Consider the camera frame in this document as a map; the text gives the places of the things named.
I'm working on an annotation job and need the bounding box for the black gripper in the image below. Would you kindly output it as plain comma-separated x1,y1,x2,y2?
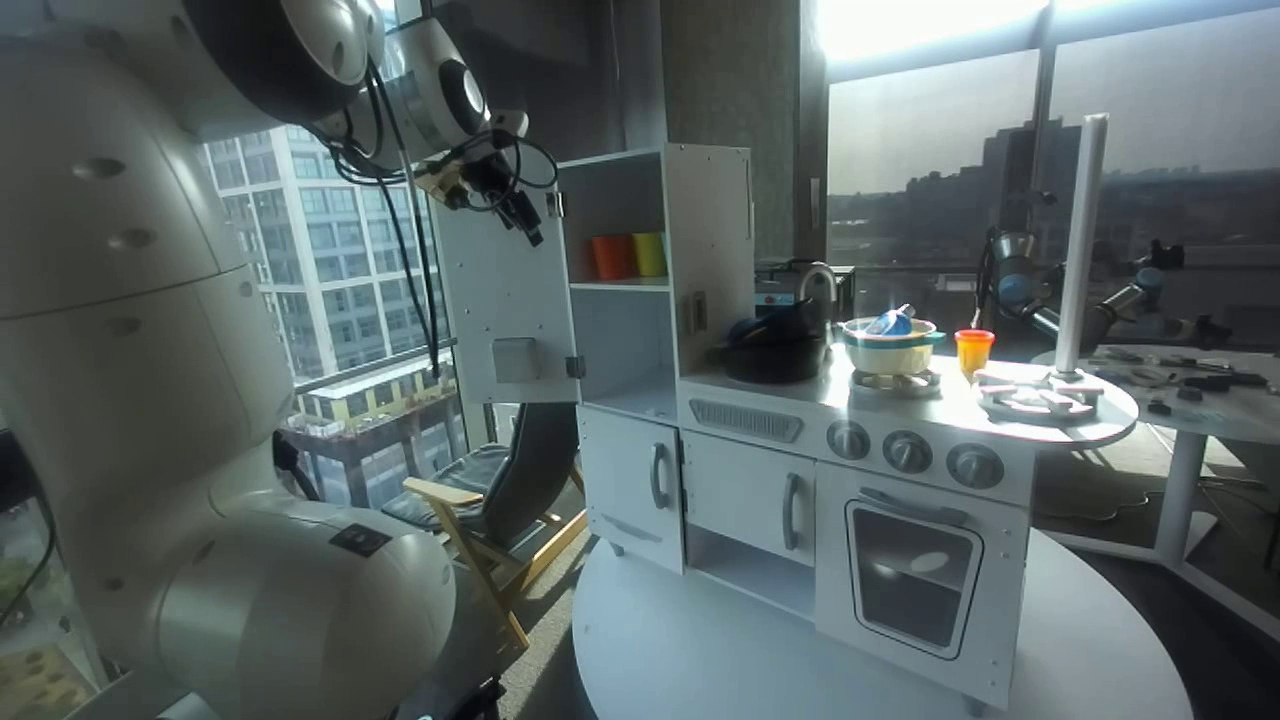
454,142,551,250

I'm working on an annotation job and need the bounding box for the tall white dispenser door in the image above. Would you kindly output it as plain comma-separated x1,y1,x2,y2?
433,196,587,412

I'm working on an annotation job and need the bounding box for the narrow white cabinet door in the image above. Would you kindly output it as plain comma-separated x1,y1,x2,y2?
576,404,689,574

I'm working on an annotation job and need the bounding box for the wide white cabinet door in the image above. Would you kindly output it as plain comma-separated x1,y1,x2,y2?
680,423,818,558

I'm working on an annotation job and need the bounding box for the white oven door with window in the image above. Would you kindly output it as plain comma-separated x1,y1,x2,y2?
810,464,1037,710

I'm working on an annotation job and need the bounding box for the orange toy cup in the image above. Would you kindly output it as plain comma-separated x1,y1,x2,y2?
587,232,639,283

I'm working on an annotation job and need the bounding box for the yellow toy cup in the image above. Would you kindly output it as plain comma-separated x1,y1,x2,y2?
631,226,667,283

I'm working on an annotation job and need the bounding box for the grey office building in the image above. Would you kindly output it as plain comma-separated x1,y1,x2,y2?
195,119,458,395

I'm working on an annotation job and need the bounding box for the black toy pot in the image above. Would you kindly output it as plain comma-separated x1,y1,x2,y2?
720,297,831,386

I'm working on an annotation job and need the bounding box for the white toy kitchen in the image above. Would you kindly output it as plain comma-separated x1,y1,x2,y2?
433,138,1144,710

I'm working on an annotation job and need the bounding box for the wooden chair with grey cushion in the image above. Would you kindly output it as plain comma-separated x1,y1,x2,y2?
395,395,596,650

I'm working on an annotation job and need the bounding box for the grey toy faucet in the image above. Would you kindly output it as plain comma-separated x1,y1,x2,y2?
793,261,840,319

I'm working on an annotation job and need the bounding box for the white teal toy bowl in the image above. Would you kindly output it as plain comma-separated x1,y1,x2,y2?
831,299,944,378

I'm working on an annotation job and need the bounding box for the grey round stove knob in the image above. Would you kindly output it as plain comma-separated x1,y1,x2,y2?
881,423,937,476
823,415,875,464
944,441,1006,490

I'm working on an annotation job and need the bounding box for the orange cup with straw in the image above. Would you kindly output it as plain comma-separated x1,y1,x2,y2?
951,307,998,378

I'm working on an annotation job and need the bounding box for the grey toy stove tray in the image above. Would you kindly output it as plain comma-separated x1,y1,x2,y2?
975,365,1111,423

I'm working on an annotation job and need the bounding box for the white upright pole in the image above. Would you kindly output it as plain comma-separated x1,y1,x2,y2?
1048,106,1111,378

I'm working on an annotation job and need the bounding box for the black tools pile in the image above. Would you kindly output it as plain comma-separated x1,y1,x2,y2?
1105,341,1280,412

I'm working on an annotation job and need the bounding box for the white side table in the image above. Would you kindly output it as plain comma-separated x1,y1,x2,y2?
1087,334,1280,572

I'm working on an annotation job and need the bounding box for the long black arm cable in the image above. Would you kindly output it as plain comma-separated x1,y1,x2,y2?
325,60,446,378

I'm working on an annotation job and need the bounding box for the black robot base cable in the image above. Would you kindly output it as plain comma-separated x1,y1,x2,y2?
268,429,328,509

